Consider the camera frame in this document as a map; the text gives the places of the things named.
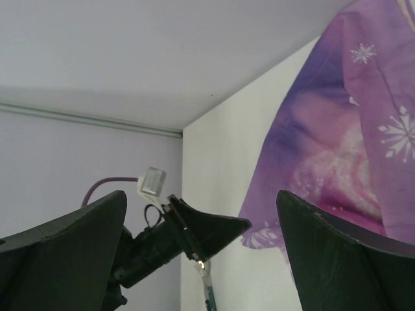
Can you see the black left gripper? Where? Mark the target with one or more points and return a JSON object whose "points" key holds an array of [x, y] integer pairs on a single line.
{"points": [[200, 235]]}

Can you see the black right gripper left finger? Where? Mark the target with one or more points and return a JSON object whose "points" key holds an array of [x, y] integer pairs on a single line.
{"points": [[66, 263]]}

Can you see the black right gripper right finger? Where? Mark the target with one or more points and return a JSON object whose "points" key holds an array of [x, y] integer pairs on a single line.
{"points": [[337, 265]]}

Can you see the fork with green handle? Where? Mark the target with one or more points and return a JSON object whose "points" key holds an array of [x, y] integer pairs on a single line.
{"points": [[204, 270]]}

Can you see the purple Elsa placemat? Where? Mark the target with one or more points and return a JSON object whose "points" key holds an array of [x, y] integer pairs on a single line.
{"points": [[343, 137]]}

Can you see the white camera connector block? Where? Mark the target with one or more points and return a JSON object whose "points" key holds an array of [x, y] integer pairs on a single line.
{"points": [[149, 186]]}

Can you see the aluminium frame rail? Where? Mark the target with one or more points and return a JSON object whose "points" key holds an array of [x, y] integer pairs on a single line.
{"points": [[92, 120]]}

